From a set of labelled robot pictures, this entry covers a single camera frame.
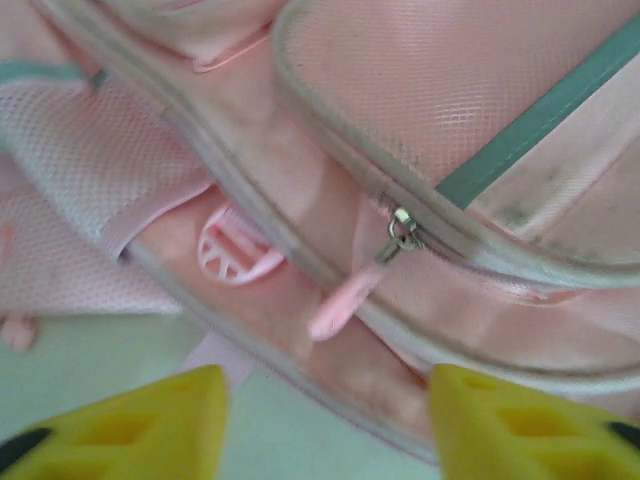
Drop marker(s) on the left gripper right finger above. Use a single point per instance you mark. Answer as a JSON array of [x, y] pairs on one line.
[[530, 435]]

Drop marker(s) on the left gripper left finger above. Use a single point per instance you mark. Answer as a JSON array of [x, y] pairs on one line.
[[125, 435]]

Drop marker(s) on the pink backpack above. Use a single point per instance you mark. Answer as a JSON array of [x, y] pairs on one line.
[[400, 125]]

